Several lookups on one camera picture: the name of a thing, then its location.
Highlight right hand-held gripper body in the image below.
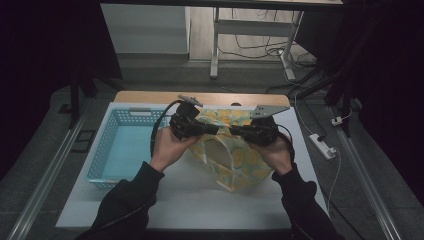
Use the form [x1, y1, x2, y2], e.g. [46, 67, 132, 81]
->
[249, 104, 291, 148]

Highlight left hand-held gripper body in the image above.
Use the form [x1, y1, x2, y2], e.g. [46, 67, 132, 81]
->
[168, 94, 204, 141]

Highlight orange floral tote bag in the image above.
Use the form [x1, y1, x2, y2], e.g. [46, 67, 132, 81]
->
[187, 106, 276, 194]

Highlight blue plastic basket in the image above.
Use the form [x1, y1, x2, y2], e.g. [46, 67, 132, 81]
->
[84, 107, 173, 192]

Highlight person's right hand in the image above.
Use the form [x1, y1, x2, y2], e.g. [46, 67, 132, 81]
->
[249, 134, 295, 177]

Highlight person's left hand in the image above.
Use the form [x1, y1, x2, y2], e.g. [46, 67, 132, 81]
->
[149, 126, 202, 174]

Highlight white power strip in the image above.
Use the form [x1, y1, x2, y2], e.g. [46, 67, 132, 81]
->
[307, 132, 338, 161]

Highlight white foam board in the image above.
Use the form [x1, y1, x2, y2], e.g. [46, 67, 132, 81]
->
[55, 101, 335, 231]

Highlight black metal stand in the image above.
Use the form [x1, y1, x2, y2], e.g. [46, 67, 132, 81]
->
[58, 64, 125, 130]
[323, 74, 365, 138]

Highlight white cabinet panel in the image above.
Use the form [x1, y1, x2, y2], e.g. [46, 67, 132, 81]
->
[100, 3, 192, 56]

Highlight black floor plate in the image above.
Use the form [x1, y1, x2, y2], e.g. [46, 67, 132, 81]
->
[71, 129, 98, 154]

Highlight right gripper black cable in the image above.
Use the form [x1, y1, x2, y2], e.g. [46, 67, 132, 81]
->
[275, 123, 297, 162]

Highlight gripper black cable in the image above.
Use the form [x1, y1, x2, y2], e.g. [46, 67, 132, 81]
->
[275, 123, 297, 162]
[149, 99, 184, 158]

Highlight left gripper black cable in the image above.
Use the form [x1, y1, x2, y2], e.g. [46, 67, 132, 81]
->
[149, 99, 184, 158]

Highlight thin white cable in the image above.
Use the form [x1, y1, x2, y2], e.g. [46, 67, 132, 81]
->
[283, 64, 317, 137]

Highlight black floor cables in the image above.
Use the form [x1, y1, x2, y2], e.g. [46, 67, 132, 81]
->
[217, 9, 318, 68]

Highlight white power strip cable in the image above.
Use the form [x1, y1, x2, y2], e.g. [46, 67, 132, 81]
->
[327, 147, 343, 212]

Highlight white desk frame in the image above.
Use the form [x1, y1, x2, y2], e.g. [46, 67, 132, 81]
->
[209, 6, 305, 81]

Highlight aluminium floor rail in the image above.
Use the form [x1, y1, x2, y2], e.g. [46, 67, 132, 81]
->
[327, 105, 404, 240]
[6, 99, 94, 240]

